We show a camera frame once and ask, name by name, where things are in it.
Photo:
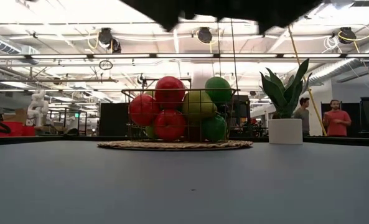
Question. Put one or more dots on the green lime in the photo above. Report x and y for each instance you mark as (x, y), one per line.
(214, 128)
(218, 88)

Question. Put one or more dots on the red apple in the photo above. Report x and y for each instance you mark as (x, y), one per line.
(170, 85)
(170, 125)
(143, 109)

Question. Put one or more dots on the yellow-green pear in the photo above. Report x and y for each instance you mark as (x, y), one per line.
(149, 93)
(198, 105)

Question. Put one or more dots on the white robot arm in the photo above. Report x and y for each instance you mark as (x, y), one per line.
(38, 107)

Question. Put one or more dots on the round wicker basket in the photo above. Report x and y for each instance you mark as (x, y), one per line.
(171, 146)

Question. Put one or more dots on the ceiling light strip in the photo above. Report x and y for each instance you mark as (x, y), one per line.
(184, 56)

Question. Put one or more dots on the green succulent plant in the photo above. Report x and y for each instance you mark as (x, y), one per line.
(285, 93)

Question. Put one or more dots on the person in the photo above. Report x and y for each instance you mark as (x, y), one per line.
(336, 121)
(303, 116)

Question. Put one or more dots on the white plant pot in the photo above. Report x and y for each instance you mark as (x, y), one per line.
(285, 130)

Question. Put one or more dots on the black partition panel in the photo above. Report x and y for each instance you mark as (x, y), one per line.
(114, 119)
(356, 118)

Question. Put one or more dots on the red bin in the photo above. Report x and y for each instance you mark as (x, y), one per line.
(19, 129)

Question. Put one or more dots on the silver air duct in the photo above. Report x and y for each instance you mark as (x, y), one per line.
(0, 45)
(336, 70)

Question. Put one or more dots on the black metal table frame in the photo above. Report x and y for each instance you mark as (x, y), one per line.
(47, 140)

